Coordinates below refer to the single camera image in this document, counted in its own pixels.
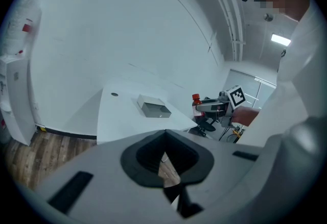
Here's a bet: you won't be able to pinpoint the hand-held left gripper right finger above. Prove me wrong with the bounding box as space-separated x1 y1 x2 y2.
165 130 264 210

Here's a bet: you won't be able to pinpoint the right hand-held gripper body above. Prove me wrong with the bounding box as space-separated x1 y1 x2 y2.
203 85 247 128

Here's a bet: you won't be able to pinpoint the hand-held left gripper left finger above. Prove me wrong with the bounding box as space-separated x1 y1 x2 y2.
35 130 185 224

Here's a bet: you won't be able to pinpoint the small red-capped bottle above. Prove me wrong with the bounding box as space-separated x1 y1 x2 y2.
191 93 205 122

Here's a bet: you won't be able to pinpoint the grey box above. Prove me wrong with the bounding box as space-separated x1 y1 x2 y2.
136 94 172 119

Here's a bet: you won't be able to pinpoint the person's right hand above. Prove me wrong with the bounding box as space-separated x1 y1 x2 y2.
231 106 261 127

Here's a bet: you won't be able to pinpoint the frosted glass door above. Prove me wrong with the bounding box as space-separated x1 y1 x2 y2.
221 69 277 114

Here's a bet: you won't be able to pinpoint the black office chair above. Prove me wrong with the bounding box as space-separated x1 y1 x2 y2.
190 117 217 138

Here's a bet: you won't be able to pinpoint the person's white coat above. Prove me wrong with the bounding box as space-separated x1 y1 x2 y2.
236 0 327 157

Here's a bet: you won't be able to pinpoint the rectangular ceiling light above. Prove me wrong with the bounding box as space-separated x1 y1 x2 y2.
270 33 292 47

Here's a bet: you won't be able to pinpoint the white ceiling conduit pipes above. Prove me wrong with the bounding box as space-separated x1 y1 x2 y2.
193 0 246 62

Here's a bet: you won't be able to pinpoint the white water dispenser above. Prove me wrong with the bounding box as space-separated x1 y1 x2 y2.
0 54 37 146

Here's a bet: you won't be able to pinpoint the yellow and black cables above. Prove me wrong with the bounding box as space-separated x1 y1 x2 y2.
219 126 246 143

